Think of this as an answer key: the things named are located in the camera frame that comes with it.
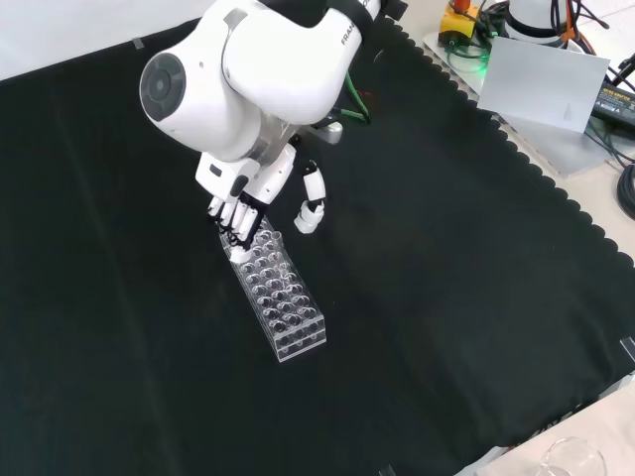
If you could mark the black bench cloth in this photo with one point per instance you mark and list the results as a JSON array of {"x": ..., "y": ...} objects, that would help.
[{"x": 446, "y": 248}]

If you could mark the pale grey board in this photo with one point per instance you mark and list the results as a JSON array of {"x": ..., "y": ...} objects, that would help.
[{"x": 541, "y": 79}]

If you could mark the yellow stop button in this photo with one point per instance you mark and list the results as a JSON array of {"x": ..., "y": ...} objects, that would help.
[{"x": 454, "y": 22}]

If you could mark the clear plastic test tube rack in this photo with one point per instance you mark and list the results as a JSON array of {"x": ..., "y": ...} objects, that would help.
[{"x": 292, "y": 307}]

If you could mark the grey metal base plate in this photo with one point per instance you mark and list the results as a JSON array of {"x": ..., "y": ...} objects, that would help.
[{"x": 565, "y": 154}]

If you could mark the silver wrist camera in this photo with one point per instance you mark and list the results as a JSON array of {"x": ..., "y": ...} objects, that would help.
[{"x": 330, "y": 133}]

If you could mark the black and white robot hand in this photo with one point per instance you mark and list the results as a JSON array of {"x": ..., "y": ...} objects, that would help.
[{"x": 258, "y": 181}]

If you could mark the grey tape piece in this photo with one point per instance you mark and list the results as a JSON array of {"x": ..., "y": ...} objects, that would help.
[{"x": 139, "y": 44}]

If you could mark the black power adapter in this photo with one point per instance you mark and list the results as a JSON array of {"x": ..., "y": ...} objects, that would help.
[{"x": 615, "y": 104}]

